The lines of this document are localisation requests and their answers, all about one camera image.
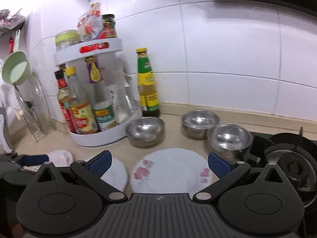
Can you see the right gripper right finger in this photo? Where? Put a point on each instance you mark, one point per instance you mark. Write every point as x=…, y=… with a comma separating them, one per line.
x=229, y=174

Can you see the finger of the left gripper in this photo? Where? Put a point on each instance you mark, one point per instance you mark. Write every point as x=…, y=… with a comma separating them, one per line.
x=31, y=160

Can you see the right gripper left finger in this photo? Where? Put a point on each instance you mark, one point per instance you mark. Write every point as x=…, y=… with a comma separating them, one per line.
x=90, y=174

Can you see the medium white plate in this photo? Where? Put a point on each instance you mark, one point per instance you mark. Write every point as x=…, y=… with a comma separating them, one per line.
x=117, y=175

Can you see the steel bowl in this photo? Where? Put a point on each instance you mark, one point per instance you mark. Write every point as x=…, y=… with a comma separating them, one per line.
x=196, y=123
x=229, y=140
x=145, y=131

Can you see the small white floral dish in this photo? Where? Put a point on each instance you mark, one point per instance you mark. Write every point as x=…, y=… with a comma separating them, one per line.
x=60, y=158

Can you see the yellow cap oil bottle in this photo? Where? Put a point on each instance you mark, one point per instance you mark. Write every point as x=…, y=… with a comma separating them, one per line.
x=80, y=104

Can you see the glass pot lid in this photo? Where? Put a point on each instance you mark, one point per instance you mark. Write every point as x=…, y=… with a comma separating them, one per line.
x=33, y=107

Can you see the green label seasoning jar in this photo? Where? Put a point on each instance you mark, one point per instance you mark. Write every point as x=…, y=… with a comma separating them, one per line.
x=105, y=115

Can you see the white two-tier spice rack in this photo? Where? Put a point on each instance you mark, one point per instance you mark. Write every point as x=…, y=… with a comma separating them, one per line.
x=104, y=50

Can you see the black gas stove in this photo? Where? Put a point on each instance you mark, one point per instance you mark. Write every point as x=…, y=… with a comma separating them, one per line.
x=295, y=155

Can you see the red cap sauce bottle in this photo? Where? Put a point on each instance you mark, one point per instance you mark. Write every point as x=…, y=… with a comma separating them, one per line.
x=63, y=99

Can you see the clear plastic seasoning bag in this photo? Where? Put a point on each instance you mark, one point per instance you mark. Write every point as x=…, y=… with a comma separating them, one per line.
x=122, y=98

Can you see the green yellow sauce bottle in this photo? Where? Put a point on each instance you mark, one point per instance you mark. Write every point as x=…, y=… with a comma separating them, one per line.
x=146, y=85

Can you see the green plastic ladle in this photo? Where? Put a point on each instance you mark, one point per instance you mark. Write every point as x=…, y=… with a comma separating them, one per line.
x=16, y=68

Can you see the green lid jar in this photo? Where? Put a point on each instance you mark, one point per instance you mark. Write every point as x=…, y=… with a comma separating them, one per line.
x=66, y=39

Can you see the dark jar red label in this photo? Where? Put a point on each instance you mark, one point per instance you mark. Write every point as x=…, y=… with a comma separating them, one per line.
x=108, y=30

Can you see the red white plastic bag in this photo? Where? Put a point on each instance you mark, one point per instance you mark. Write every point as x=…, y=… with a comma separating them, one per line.
x=90, y=24

